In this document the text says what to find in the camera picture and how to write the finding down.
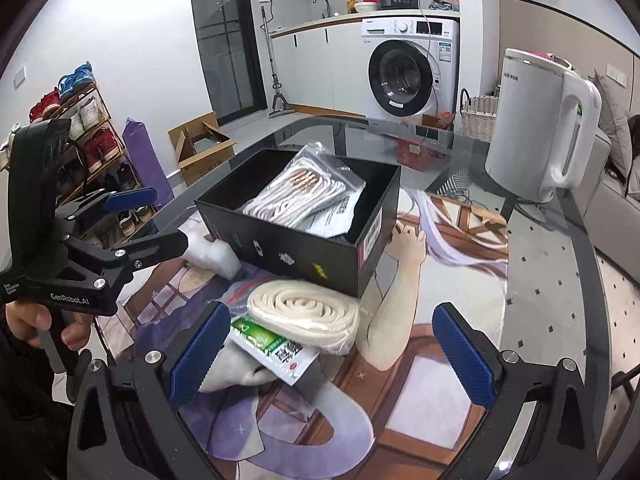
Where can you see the grey sofa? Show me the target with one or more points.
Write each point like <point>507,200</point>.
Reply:
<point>610,200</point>

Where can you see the printed table mat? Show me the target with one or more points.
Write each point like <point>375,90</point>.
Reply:
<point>450,260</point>

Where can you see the white electric kettle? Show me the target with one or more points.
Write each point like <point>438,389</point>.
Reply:
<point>520,125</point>

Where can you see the wall switch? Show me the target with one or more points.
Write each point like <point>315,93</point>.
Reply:
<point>616,74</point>

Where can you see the flat mop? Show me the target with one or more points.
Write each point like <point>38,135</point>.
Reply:
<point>277,105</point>

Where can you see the white bowl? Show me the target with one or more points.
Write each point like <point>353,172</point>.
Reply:
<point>366,7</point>

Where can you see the woven wicker basket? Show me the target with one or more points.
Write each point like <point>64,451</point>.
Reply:
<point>477,117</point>

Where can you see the black glass door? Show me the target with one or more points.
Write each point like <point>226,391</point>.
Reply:
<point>225,35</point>

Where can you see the white kitchen cabinet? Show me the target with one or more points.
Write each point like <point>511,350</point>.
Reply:
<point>310,60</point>

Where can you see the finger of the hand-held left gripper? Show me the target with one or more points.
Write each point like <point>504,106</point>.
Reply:
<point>130,199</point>
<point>150,250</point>

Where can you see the person's left hand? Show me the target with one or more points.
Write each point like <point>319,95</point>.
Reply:
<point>27,321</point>

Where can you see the person's left forearm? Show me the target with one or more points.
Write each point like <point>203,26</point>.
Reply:
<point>25,410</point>

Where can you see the metal kitchen faucet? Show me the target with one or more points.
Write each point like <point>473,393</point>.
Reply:
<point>328,10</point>

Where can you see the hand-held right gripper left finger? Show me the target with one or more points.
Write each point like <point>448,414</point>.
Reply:
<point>200,360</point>

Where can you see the open brown cardboard box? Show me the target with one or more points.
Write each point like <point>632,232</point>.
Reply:
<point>200,165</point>

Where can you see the black cardboard box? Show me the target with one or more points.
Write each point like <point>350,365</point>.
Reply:
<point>280,255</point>

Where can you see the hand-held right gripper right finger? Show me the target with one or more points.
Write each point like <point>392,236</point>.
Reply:
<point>465,360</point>

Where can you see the red cardboard box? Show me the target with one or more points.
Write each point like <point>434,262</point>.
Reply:
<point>420,150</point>

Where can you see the wooden shoe rack with shoes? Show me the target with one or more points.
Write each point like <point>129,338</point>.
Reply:
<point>95,145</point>

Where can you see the purple rolled yoga mat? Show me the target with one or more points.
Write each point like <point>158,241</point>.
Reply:
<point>145,160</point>

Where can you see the white foam piece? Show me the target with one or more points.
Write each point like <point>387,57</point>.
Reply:
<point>215,257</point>

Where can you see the grey pillow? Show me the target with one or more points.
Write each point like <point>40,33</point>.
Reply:
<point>612,120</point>

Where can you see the clothes on washing machine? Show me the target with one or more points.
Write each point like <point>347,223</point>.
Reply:
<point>444,4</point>

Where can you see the white washing machine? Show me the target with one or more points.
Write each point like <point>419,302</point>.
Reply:
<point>400,75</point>

